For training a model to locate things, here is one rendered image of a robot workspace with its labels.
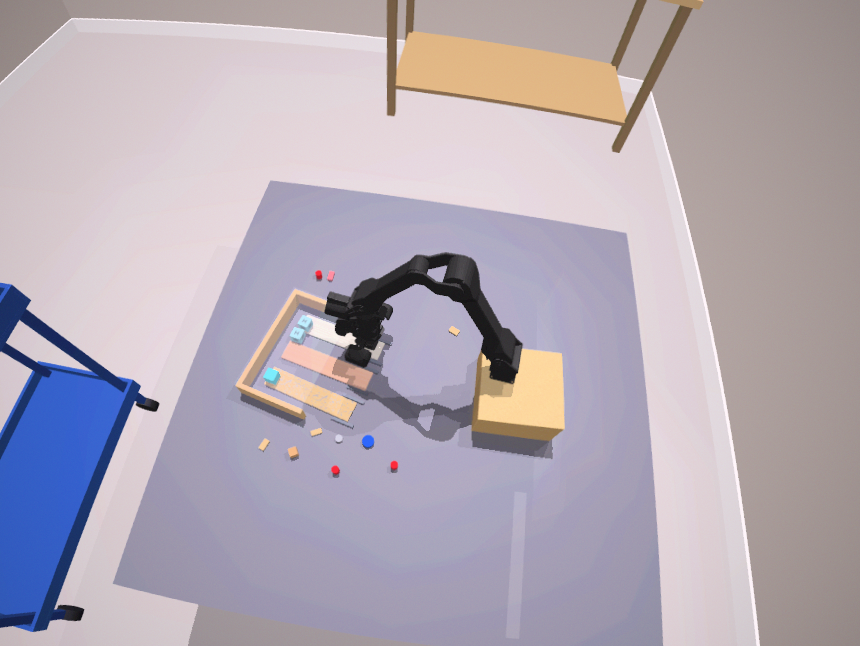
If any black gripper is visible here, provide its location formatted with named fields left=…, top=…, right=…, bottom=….
left=345, top=303, right=393, bottom=368

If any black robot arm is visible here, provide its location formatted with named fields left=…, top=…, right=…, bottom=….
left=324, top=252, right=523, bottom=384

